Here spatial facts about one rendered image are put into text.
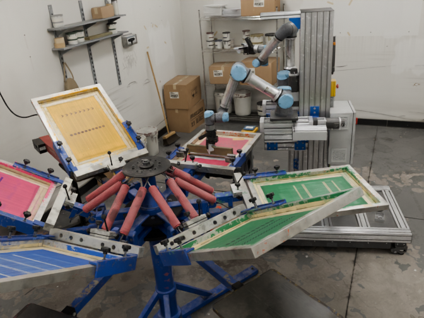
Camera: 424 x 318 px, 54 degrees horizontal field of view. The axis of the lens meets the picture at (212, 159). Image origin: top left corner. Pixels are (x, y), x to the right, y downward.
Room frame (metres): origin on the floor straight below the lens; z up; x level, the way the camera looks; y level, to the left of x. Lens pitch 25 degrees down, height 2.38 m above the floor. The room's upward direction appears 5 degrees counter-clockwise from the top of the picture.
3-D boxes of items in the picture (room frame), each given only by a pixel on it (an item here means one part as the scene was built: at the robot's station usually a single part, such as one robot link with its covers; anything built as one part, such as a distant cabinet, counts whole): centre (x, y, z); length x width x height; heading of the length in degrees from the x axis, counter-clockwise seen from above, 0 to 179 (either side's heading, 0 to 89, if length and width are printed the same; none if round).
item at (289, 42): (3.80, -0.79, 1.63); 0.15 x 0.12 x 0.55; 144
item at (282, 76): (3.70, -0.71, 1.42); 0.13 x 0.12 x 0.14; 144
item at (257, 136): (3.26, -0.04, 0.97); 0.79 x 0.58 x 0.04; 155
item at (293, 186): (2.39, -0.50, 1.05); 1.08 x 0.61 x 0.23; 95
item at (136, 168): (2.31, 0.41, 0.67); 0.39 x 0.39 x 1.35
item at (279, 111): (3.21, -0.62, 1.31); 0.15 x 0.15 x 0.10
